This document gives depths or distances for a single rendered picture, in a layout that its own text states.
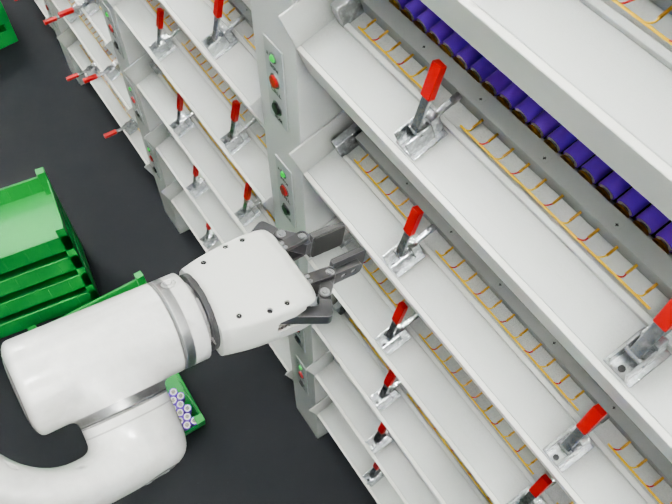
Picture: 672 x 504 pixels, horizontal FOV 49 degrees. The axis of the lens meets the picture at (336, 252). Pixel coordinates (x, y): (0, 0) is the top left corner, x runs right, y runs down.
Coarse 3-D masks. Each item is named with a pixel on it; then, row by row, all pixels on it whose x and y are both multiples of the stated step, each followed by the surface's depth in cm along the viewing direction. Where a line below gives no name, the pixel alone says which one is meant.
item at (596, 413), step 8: (592, 408) 66; (600, 408) 66; (584, 416) 67; (592, 416) 66; (600, 416) 65; (576, 424) 68; (584, 424) 67; (592, 424) 66; (576, 432) 68; (584, 432) 67; (568, 440) 70; (576, 440) 69; (568, 448) 70
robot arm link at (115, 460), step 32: (128, 416) 60; (160, 416) 61; (96, 448) 60; (128, 448) 59; (160, 448) 60; (0, 480) 53; (32, 480) 54; (64, 480) 56; (96, 480) 57; (128, 480) 58
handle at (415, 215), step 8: (416, 208) 78; (408, 216) 79; (416, 216) 78; (408, 224) 79; (416, 224) 79; (408, 232) 80; (400, 240) 82; (408, 240) 81; (400, 248) 82; (408, 248) 83; (400, 256) 83
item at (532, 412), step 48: (336, 144) 90; (336, 192) 91; (384, 240) 86; (432, 240) 85; (432, 288) 82; (480, 288) 81; (480, 336) 79; (528, 336) 77; (480, 384) 77; (528, 384) 76; (576, 384) 74; (528, 432) 74; (576, 480) 71; (624, 480) 70
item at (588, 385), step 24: (360, 144) 90; (384, 168) 87; (384, 192) 88; (408, 192) 85; (432, 216) 83; (456, 240) 81; (480, 264) 79; (504, 288) 78; (528, 312) 76; (552, 336) 74; (552, 360) 75; (576, 408) 72; (624, 432) 69; (648, 456) 68
